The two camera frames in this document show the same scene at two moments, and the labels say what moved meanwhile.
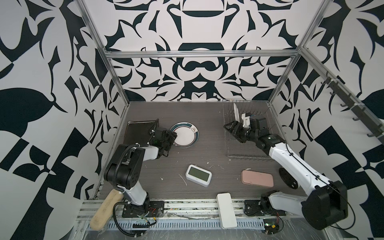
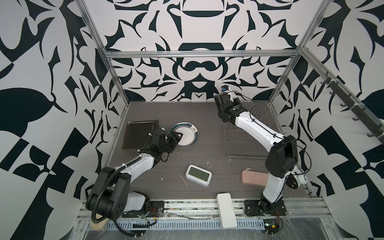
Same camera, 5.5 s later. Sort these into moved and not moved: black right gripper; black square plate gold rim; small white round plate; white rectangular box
Moved: black right gripper
Not moved: small white round plate; white rectangular box; black square plate gold rim
